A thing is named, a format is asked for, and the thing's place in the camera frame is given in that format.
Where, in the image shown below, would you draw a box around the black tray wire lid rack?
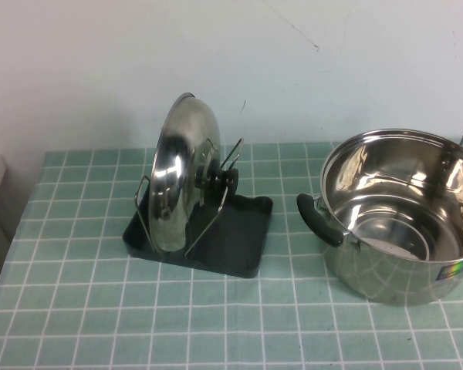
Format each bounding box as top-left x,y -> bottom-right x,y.
122,138 -> 274,279

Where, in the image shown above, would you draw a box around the stainless steel lid black knob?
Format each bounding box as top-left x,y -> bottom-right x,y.
147,92 -> 241,254

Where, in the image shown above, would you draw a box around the green white checked tablecloth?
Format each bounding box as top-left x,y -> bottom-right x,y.
0,140 -> 463,370

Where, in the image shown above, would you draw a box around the stainless steel pot black handles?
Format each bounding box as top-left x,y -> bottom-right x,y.
296,119 -> 463,308

